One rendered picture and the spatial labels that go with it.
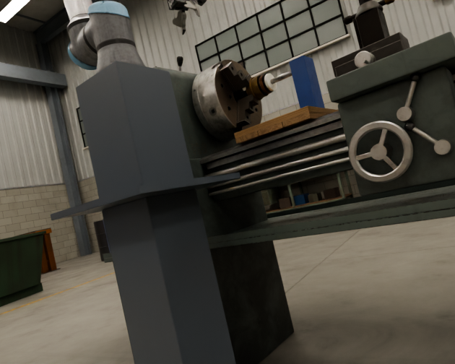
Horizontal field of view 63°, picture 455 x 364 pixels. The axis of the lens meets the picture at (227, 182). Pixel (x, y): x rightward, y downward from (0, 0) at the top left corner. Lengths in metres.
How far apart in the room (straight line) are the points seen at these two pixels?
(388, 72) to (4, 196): 11.64
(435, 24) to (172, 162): 7.50
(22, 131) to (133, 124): 12.04
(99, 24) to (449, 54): 0.91
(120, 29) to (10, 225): 11.07
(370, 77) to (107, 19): 0.75
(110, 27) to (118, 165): 0.40
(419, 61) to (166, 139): 0.67
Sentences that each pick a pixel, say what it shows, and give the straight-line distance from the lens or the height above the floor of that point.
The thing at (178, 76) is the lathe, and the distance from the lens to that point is 1.57.
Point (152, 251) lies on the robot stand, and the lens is 1.00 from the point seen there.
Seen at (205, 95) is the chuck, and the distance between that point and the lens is 1.48.
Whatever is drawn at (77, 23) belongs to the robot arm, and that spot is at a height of 1.32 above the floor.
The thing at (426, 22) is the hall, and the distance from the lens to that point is 8.28.
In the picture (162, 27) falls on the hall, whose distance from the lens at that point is 11.08.
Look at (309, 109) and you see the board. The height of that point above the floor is 0.89.
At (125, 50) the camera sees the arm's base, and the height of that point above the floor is 1.16.
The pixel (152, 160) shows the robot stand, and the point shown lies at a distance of 1.03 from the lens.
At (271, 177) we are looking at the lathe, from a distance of 1.31.
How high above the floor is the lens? 0.67
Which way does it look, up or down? 3 degrees up
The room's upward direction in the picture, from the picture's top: 13 degrees counter-clockwise
